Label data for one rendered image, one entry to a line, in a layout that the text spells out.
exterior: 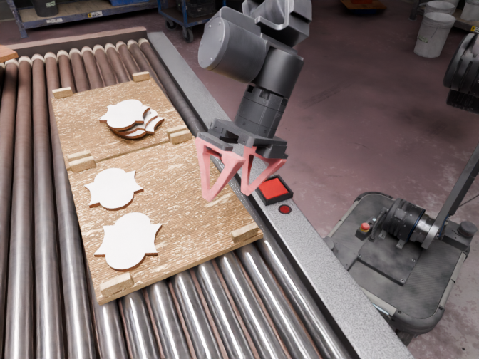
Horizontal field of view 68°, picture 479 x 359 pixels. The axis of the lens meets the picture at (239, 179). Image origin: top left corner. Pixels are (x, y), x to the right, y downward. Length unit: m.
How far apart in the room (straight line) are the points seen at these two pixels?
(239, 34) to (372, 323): 0.54
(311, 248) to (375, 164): 1.83
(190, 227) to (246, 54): 0.47
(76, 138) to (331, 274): 0.79
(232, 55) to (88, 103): 0.93
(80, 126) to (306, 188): 1.48
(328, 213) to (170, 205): 1.42
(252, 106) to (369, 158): 2.19
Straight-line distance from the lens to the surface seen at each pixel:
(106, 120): 1.07
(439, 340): 1.87
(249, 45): 0.42
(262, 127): 0.45
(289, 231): 0.81
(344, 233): 1.73
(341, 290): 0.74
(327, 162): 2.49
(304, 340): 0.68
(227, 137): 0.46
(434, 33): 4.26
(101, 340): 0.71
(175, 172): 0.92
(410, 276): 1.69
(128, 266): 0.74
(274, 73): 0.44
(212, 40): 0.42
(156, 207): 0.84
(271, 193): 0.86
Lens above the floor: 1.53
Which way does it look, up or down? 42 degrees down
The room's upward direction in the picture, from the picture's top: straight up
